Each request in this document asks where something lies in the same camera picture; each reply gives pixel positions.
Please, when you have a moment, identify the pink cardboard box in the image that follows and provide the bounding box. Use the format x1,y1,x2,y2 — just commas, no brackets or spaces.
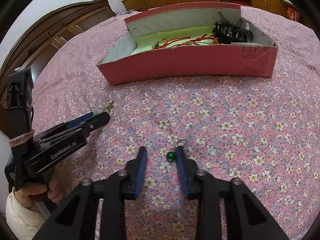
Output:
98,2,278,85

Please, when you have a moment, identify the green bead pendant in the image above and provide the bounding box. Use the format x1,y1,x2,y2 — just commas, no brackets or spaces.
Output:
166,137,187,163

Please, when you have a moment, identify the white sleeve forearm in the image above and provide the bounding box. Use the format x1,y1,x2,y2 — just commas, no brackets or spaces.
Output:
5,188,46,240

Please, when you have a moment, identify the dark wooden headboard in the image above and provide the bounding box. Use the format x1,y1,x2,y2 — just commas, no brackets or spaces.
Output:
0,0,117,106

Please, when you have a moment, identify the red gift bag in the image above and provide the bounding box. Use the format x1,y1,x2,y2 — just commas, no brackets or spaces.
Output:
286,6,300,22

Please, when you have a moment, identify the pink floral bedspread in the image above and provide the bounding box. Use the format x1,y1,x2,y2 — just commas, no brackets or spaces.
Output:
33,7,319,239

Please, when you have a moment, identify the left hand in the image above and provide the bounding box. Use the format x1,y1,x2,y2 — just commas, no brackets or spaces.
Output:
14,173,63,212

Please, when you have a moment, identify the clear crystal bracelet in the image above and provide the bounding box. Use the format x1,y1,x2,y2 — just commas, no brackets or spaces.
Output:
93,101,115,117

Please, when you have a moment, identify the red rainbow cord bracelet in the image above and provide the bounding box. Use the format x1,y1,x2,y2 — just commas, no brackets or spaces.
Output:
172,35,221,48

